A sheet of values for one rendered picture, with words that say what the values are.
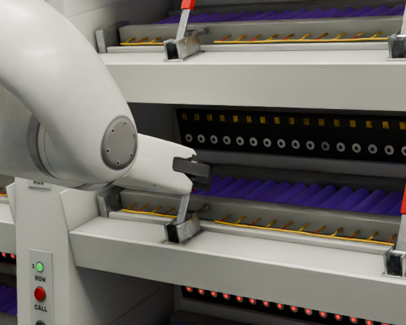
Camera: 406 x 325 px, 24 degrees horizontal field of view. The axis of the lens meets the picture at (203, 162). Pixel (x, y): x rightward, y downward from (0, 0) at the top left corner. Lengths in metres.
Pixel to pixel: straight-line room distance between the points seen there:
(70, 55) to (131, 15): 0.45
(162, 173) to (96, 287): 0.29
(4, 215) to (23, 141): 0.44
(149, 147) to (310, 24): 0.22
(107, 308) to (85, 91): 0.50
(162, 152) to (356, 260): 0.22
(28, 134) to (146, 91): 0.26
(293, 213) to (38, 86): 0.37
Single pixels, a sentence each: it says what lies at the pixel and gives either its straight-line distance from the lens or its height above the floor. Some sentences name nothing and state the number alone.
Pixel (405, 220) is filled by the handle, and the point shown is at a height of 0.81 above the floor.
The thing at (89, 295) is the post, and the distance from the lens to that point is 1.18.
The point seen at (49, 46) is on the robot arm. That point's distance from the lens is 0.76.
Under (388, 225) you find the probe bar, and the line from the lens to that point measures 0.96.
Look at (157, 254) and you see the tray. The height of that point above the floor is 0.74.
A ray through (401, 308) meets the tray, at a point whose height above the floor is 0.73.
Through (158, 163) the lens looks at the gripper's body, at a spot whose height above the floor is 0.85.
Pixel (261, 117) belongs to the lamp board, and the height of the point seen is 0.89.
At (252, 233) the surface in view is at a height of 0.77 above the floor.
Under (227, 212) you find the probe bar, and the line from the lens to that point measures 1.06.
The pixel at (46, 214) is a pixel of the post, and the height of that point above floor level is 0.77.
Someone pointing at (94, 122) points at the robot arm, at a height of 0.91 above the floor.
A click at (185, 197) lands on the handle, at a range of 1.04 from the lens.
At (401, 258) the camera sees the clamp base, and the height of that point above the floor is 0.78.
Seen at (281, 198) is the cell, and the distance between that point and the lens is 1.07.
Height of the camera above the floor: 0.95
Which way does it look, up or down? 6 degrees down
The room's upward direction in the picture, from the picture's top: straight up
